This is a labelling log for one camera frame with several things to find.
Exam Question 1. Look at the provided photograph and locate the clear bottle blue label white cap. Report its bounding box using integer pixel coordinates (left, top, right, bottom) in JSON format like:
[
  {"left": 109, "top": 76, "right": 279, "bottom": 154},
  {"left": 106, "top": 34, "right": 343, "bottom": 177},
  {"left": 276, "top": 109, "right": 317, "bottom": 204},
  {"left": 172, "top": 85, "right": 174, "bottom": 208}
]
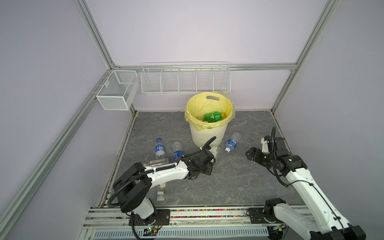
[{"left": 224, "top": 132, "right": 241, "bottom": 153}]

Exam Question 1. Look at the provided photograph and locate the green Sprite bottle yellow cap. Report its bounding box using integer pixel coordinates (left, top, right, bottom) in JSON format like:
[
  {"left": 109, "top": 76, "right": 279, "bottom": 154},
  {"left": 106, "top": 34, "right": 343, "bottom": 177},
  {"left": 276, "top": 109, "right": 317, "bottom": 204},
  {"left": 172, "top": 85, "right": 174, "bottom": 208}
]
[{"left": 204, "top": 112, "right": 227, "bottom": 123}]

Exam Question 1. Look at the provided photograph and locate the clear bottle green label front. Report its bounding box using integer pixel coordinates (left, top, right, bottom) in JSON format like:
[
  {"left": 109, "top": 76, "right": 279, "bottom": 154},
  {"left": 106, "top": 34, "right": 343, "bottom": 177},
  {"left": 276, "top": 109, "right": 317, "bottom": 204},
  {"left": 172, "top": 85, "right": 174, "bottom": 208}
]
[{"left": 157, "top": 183, "right": 167, "bottom": 202}]

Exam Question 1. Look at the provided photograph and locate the clear bottle green white label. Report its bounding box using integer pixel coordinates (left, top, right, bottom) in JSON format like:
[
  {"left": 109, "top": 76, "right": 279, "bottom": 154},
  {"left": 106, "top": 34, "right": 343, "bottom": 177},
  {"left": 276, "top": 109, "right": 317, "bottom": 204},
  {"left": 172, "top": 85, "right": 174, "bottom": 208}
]
[{"left": 210, "top": 146, "right": 220, "bottom": 157}]

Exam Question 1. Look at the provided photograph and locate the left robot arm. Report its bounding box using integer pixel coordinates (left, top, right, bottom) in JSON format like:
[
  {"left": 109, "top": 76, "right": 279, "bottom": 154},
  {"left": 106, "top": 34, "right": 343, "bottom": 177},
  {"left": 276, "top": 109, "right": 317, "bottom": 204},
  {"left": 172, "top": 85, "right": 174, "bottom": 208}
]
[{"left": 107, "top": 137, "right": 216, "bottom": 222}]

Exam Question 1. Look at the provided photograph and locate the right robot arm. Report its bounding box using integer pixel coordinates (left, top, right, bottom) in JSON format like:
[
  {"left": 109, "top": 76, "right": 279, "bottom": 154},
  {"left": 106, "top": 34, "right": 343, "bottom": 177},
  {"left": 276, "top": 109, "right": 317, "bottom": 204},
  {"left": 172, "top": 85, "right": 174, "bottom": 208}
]
[{"left": 246, "top": 136, "right": 367, "bottom": 240}]

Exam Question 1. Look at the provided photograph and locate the cream plastic waste bin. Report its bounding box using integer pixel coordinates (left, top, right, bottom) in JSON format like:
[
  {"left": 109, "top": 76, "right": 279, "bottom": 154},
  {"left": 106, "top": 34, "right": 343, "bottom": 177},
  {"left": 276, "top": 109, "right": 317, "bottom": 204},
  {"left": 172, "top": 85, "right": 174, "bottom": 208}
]
[{"left": 185, "top": 92, "right": 235, "bottom": 150}]

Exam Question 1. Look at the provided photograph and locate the yellow bin liner bag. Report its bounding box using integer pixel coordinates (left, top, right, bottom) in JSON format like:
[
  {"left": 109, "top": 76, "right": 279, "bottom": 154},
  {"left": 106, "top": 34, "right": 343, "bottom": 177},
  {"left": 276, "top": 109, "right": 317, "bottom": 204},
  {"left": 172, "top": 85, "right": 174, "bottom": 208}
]
[{"left": 185, "top": 92, "right": 236, "bottom": 131}]

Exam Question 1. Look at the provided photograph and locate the Pocari bottle blue label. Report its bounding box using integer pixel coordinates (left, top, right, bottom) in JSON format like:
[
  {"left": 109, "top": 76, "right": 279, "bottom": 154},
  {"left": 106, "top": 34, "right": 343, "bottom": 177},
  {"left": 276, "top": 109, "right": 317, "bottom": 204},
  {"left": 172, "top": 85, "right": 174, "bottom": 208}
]
[{"left": 172, "top": 141, "right": 184, "bottom": 162}]

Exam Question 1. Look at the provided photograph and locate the small bottle blue cap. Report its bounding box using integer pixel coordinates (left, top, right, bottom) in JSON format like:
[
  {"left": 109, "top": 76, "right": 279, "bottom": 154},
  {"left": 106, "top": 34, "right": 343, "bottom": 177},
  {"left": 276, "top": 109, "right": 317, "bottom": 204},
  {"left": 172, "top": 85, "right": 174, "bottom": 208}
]
[{"left": 155, "top": 138, "right": 166, "bottom": 160}]

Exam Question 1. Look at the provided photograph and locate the small clear bottle lying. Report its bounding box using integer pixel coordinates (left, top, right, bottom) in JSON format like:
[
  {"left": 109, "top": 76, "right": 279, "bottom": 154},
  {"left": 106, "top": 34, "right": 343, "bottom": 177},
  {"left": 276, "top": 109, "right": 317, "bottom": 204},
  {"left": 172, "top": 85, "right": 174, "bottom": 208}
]
[{"left": 144, "top": 158, "right": 169, "bottom": 167}]

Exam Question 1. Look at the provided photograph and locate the white mesh box basket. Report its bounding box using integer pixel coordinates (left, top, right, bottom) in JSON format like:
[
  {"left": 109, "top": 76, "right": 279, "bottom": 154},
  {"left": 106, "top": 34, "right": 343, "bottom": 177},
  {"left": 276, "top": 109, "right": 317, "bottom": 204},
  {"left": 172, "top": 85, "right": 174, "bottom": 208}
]
[{"left": 96, "top": 70, "right": 140, "bottom": 111}]

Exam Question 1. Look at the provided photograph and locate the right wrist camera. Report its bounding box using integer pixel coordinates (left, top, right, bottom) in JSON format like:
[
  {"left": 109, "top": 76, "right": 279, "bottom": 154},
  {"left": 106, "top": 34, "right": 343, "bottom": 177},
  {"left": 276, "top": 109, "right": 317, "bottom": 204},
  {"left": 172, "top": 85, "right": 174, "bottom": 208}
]
[{"left": 261, "top": 136, "right": 271, "bottom": 154}]

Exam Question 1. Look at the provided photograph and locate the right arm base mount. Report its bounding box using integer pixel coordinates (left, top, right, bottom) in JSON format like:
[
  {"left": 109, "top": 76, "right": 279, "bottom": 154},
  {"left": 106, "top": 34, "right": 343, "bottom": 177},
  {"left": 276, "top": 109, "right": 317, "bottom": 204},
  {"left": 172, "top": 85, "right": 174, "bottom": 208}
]
[{"left": 246, "top": 207, "right": 283, "bottom": 224}]

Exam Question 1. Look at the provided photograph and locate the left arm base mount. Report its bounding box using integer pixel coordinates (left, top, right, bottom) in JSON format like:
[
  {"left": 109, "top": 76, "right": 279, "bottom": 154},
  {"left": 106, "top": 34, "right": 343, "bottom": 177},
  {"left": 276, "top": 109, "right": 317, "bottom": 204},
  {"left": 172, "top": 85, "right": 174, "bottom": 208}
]
[{"left": 130, "top": 209, "right": 171, "bottom": 226}]

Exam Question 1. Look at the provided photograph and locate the white wire shelf basket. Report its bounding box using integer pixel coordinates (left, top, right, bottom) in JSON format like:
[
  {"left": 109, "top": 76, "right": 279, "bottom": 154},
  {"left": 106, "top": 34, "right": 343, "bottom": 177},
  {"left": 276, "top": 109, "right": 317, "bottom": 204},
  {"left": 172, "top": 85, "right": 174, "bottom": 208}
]
[{"left": 141, "top": 62, "right": 232, "bottom": 94}]

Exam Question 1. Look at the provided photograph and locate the white vented cable duct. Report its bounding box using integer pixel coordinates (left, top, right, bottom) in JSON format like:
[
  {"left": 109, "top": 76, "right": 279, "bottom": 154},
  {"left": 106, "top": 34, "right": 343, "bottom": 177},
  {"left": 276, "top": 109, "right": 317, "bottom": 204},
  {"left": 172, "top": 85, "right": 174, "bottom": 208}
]
[{"left": 91, "top": 226, "right": 269, "bottom": 240}]

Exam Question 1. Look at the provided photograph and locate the aluminium front rail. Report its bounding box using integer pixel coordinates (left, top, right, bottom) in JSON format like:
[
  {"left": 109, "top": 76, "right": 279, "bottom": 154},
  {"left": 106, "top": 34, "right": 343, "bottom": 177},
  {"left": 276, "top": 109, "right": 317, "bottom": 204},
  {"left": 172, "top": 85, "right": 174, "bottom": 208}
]
[{"left": 83, "top": 206, "right": 281, "bottom": 229}]

